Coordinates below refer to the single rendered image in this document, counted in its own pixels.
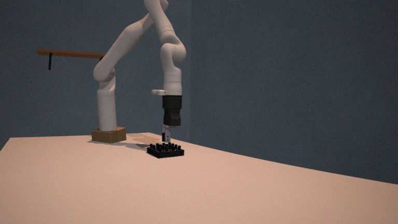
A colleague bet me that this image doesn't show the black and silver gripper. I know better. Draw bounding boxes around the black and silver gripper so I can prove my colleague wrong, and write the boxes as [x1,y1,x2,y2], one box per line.
[151,82,182,143]

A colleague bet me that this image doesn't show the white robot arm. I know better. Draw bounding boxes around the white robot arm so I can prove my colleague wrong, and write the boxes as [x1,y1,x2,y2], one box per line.
[93,0,186,131]

